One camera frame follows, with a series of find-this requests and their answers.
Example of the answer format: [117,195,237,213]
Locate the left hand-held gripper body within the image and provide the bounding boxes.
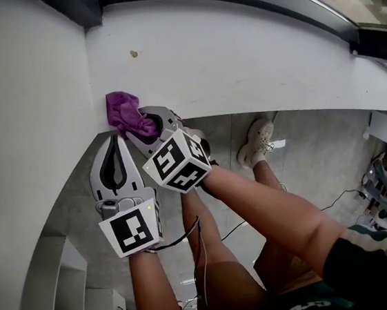
[93,185,167,262]

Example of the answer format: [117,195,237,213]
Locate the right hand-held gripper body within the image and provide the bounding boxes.
[137,123,216,200]

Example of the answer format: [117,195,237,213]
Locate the purple cloth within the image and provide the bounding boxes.
[104,87,163,149]

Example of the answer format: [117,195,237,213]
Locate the person's left forearm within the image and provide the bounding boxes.
[126,246,186,310]

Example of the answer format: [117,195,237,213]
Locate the person's right forearm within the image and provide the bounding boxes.
[198,151,353,282]

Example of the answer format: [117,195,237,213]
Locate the person's left white shoe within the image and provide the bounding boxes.
[183,124,211,157]

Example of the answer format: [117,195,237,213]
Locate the person's white shoe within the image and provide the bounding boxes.
[183,124,211,157]
[233,117,279,171]

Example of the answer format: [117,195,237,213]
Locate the person's left leg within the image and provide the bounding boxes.
[179,183,252,270]

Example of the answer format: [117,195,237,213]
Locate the person's leg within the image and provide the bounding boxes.
[249,156,289,197]
[179,183,252,270]

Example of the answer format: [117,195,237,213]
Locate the white shelf cabinet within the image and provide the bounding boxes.
[8,224,139,310]

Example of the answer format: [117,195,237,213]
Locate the person's right white shoe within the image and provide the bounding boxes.
[233,117,279,171]

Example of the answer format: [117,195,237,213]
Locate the person's right leg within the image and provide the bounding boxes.
[249,156,289,197]

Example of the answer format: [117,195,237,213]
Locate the brown shorts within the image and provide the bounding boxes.
[190,232,337,310]

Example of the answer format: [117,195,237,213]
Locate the green sweatshirt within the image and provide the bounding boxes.
[257,220,387,310]

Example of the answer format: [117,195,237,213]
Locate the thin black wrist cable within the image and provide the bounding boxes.
[141,214,211,310]

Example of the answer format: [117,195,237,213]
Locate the black plug cable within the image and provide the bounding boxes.
[218,219,249,242]

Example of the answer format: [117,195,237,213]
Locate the black window frame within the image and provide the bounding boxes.
[32,0,387,108]

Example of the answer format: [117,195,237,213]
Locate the black floor cable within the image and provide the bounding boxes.
[317,186,370,212]

